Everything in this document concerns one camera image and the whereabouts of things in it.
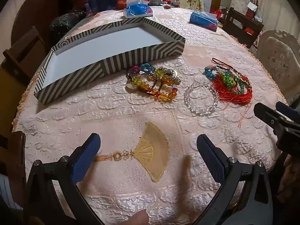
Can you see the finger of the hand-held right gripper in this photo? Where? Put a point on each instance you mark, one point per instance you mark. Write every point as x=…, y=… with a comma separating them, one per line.
x=287, y=111
x=266, y=113

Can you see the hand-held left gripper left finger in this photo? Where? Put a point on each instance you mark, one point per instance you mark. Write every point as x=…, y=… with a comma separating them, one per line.
x=85, y=159

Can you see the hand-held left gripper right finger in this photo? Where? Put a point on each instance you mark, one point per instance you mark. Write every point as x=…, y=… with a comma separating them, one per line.
x=212, y=159

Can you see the red knot tassel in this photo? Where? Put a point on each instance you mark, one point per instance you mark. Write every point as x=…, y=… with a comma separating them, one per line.
x=234, y=93

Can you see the striped cardboard box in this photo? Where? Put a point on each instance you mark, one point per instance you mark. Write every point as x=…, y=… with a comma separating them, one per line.
x=93, y=51

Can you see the person's left hand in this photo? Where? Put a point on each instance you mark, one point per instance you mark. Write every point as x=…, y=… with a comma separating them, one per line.
x=139, y=218

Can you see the white ornate chair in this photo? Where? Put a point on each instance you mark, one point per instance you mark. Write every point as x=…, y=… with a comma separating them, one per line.
x=279, y=56

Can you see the pink embroidered tablecloth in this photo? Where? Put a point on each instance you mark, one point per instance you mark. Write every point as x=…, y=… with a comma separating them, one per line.
x=117, y=112

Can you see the gold bead tree ornament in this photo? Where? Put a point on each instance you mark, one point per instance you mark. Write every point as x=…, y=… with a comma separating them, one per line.
x=167, y=75

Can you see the dark wooden chair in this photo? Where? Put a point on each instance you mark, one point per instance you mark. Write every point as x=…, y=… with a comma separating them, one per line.
x=241, y=21

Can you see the blue tissue pack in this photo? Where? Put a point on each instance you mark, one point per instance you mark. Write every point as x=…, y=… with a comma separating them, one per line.
x=138, y=10
x=201, y=18

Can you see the brown wooden chair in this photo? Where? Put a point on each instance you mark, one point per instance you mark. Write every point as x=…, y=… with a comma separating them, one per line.
x=23, y=51

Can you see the black plastic bag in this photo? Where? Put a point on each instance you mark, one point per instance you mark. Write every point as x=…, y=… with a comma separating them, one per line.
x=63, y=23

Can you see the small jar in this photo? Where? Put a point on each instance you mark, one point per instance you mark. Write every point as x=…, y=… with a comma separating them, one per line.
x=175, y=2

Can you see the small red ornament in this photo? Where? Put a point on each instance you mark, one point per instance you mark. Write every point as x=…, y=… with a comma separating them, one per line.
x=166, y=6

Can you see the round wooden tabletop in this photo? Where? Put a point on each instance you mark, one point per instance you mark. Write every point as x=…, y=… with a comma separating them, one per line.
x=30, y=11

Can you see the red plastic bag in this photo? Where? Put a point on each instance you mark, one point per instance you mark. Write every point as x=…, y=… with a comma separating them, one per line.
x=124, y=0

